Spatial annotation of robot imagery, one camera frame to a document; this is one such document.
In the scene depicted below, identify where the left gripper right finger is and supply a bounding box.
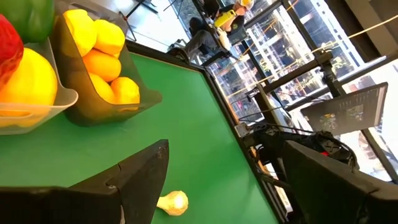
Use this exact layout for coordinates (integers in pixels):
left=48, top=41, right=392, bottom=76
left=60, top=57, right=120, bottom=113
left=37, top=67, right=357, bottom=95
left=281, top=139, right=398, bottom=224

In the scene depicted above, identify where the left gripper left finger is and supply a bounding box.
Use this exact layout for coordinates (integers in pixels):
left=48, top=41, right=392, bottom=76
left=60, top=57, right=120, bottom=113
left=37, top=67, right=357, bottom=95
left=0, top=139, right=170, bottom=224

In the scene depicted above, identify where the clear container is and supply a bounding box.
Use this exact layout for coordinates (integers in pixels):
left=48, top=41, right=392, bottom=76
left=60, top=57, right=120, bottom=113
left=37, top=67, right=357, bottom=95
left=51, top=14, right=163, bottom=127

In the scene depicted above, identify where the clear plastic basket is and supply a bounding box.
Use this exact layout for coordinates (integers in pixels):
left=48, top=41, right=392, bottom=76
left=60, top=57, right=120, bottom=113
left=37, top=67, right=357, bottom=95
left=0, top=37, right=78, bottom=136

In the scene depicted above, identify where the yellow bell pepper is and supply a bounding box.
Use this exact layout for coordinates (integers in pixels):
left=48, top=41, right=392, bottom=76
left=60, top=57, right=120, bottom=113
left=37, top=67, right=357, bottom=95
left=0, top=47, right=59, bottom=125

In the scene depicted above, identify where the yellow lemon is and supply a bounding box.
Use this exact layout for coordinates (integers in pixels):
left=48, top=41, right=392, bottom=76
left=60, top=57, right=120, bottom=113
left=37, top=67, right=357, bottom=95
left=93, top=19, right=126, bottom=58
left=63, top=9, right=98, bottom=57

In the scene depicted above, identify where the red bell pepper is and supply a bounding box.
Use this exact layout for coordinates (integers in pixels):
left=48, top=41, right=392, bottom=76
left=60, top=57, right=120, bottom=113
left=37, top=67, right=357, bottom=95
left=0, top=14, right=25, bottom=90

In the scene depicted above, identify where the green bell pepper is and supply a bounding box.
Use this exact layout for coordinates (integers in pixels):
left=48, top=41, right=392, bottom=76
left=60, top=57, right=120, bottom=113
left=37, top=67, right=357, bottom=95
left=0, top=0, right=55, bottom=44

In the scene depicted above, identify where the garlic bulb with stem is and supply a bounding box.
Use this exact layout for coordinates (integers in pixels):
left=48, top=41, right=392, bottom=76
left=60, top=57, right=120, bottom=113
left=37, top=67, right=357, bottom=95
left=156, top=190, right=190, bottom=217

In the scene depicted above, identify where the green table mat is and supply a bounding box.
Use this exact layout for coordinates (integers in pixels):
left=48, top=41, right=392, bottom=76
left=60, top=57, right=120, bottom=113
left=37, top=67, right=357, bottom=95
left=0, top=52, right=279, bottom=224

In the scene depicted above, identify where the black monitor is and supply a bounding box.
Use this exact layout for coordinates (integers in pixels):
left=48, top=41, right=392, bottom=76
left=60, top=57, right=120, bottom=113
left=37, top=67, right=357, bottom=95
left=300, top=82, right=389, bottom=136

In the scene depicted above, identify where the black metal beam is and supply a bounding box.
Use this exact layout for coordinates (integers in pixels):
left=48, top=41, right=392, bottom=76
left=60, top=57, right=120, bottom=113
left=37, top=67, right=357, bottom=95
left=245, top=51, right=346, bottom=97

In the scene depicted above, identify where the black tripod stand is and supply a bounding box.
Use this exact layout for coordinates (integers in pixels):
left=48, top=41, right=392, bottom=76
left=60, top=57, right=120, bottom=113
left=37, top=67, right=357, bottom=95
left=119, top=0, right=175, bottom=42

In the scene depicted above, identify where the person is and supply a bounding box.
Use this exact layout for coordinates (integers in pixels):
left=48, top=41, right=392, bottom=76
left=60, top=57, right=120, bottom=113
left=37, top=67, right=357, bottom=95
left=185, top=0, right=256, bottom=60

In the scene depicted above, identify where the black table frame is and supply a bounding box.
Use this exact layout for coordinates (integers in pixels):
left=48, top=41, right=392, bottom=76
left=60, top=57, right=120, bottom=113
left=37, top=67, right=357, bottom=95
left=126, top=39, right=296, bottom=224

